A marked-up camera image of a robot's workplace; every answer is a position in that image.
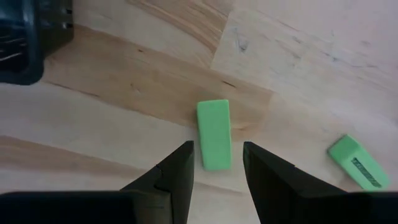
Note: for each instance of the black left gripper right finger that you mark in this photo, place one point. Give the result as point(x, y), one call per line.
point(295, 202)

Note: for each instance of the green eraser with print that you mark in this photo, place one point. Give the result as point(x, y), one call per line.
point(351, 158)

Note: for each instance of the black mesh basket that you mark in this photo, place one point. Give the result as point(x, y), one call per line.
point(21, 40)

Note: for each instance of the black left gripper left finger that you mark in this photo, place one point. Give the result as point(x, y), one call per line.
point(149, 205)

